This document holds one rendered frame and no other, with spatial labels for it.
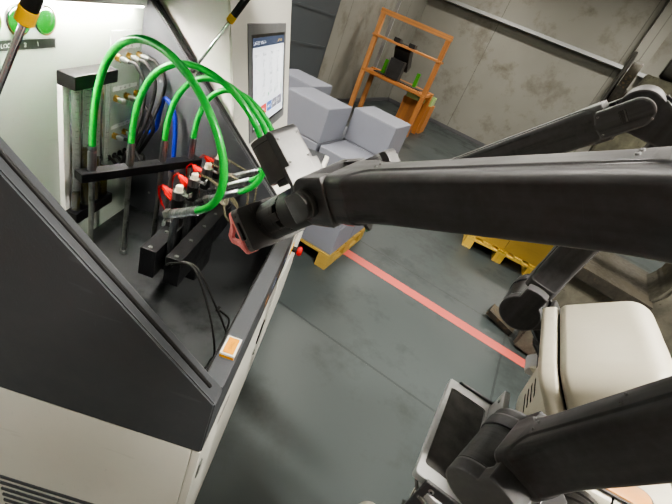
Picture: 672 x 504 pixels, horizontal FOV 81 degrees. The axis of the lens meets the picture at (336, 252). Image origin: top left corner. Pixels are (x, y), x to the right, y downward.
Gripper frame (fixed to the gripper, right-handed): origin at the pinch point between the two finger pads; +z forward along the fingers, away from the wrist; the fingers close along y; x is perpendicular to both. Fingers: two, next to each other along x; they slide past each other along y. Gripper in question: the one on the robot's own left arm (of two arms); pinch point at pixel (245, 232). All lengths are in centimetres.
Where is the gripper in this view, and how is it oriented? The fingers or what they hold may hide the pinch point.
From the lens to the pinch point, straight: 66.9
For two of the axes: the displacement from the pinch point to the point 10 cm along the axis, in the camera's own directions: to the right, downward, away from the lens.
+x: 3.8, 9.2, 0.9
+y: -6.8, 3.5, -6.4
